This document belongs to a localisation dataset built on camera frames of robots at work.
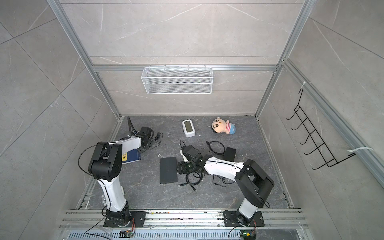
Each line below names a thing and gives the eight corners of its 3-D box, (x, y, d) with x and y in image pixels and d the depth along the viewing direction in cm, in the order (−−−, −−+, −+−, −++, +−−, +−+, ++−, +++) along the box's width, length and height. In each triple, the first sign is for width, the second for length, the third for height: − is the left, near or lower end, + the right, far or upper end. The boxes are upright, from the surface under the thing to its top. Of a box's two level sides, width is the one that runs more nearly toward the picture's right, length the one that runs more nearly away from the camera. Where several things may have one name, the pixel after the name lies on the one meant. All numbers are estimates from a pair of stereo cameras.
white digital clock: (186, 138, 108) (186, 134, 104) (181, 124, 116) (181, 120, 113) (196, 135, 110) (196, 131, 106) (191, 122, 118) (191, 118, 114)
